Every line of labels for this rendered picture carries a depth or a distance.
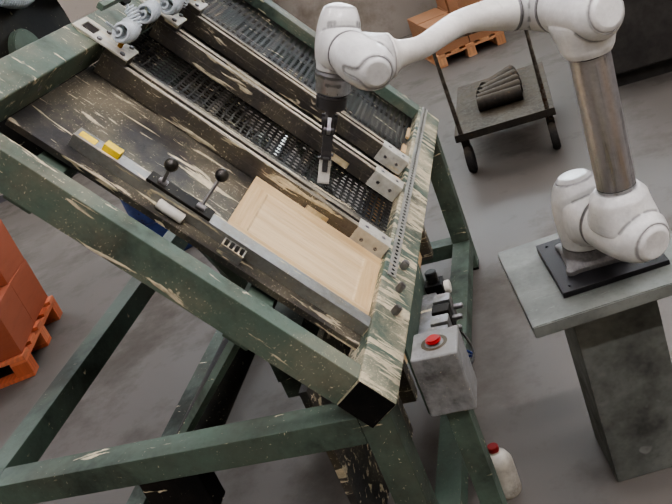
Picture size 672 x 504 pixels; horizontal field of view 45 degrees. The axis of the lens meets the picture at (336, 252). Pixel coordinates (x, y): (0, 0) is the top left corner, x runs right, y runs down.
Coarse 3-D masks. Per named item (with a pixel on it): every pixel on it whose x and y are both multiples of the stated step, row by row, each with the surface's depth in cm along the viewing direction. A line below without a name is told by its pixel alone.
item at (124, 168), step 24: (72, 144) 212; (96, 144) 213; (120, 168) 213; (144, 192) 216; (192, 216) 217; (216, 216) 221; (216, 240) 219; (240, 240) 219; (264, 264) 220; (288, 264) 224; (288, 288) 223; (312, 288) 222; (336, 312) 224; (360, 312) 227
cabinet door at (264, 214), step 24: (264, 192) 250; (240, 216) 232; (264, 216) 240; (288, 216) 248; (312, 216) 256; (264, 240) 231; (288, 240) 238; (312, 240) 246; (336, 240) 254; (312, 264) 236; (336, 264) 244; (360, 264) 252; (336, 288) 234; (360, 288) 241
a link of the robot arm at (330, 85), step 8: (320, 72) 190; (320, 80) 191; (328, 80) 190; (336, 80) 189; (320, 88) 191; (328, 88) 191; (336, 88) 191; (344, 88) 191; (328, 96) 193; (336, 96) 193
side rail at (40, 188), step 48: (0, 144) 189; (0, 192) 193; (48, 192) 191; (96, 240) 195; (144, 240) 193; (192, 288) 197; (240, 288) 201; (240, 336) 202; (288, 336) 200; (336, 384) 204
